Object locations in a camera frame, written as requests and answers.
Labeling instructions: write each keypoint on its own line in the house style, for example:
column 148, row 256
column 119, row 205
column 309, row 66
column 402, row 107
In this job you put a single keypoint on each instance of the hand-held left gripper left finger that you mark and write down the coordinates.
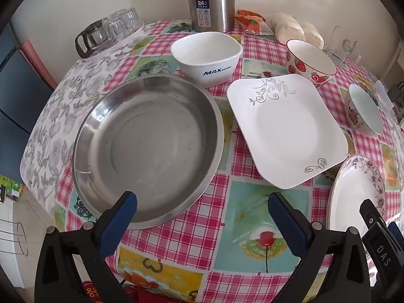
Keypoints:
column 118, row 224

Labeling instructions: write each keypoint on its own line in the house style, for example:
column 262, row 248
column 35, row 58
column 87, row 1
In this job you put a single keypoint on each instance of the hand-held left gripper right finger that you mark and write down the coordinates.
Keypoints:
column 287, row 224

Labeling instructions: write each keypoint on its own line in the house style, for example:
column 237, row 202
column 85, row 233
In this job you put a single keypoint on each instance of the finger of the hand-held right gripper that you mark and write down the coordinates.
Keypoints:
column 397, row 235
column 383, row 252

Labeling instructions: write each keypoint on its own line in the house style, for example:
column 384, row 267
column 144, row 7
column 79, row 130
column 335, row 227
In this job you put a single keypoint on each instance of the round pink floral plate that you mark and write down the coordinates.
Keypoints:
column 353, row 195

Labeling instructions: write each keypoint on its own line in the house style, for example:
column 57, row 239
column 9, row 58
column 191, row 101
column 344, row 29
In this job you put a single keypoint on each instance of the round stainless steel plate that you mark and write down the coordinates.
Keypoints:
column 151, row 145

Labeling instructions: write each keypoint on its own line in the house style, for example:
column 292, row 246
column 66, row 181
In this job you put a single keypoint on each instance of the white square plate grey vine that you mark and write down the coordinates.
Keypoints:
column 284, row 129

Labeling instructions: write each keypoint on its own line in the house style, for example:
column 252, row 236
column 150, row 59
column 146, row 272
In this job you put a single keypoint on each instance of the small orange patterned bowl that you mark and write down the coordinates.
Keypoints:
column 366, row 110

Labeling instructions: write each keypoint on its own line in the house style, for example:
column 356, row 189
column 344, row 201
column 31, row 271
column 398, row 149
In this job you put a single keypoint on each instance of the strawberry print bowl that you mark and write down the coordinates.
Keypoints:
column 311, row 58

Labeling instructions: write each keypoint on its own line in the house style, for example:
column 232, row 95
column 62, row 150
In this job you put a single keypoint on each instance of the white square bowl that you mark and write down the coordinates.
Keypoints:
column 206, row 55

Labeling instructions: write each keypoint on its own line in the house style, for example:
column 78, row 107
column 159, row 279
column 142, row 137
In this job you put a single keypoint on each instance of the pink checkered tablecloth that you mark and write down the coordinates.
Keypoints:
column 240, row 214

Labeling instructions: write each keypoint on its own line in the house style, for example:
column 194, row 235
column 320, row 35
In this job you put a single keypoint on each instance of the red cloth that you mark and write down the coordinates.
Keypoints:
column 94, row 293

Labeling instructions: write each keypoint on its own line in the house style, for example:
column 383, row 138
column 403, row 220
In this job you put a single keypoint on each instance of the black power adapter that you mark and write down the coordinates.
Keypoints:
column 396, row 90

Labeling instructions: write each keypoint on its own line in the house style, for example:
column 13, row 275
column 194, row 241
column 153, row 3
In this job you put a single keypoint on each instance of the dark cabinet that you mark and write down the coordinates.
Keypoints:
column 22, row 101

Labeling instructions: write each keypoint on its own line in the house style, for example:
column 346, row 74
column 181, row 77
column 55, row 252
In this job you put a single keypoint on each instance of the clear glass mug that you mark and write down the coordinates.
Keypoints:
column 342, row 50

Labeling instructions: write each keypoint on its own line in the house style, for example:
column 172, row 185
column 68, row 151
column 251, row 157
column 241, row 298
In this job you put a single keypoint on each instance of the white round tray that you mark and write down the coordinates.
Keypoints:
column 126, row 41

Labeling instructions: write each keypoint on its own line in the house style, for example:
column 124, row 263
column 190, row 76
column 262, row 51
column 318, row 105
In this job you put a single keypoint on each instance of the bag of white buns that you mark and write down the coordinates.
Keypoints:
column 293, row 30

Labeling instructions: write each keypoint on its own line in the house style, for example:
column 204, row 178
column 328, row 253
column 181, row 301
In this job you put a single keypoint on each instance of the orange snack packet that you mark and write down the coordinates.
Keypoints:
column 252, row 22

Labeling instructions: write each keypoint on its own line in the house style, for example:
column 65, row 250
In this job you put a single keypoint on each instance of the stainless steel thermos jug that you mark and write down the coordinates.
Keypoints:
column 214, row 3

